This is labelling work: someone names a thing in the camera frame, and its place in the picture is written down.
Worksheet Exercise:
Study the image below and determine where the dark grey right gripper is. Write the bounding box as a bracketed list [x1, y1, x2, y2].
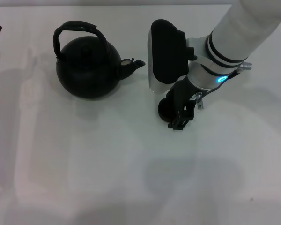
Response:
[165, 76, 204, 131]

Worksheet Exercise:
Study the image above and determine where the small dark teacup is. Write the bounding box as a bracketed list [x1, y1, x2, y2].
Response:
[158, 97, 180, 124]

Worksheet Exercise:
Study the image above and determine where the black round teapot with handle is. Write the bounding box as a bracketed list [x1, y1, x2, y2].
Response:
[52, 20, 146, 101]

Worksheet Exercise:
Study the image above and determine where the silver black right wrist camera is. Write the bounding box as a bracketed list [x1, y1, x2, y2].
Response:
[148, 20, 195, 94]

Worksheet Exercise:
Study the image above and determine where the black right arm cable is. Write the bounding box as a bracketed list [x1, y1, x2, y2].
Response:
[199, 61, 252, 99]

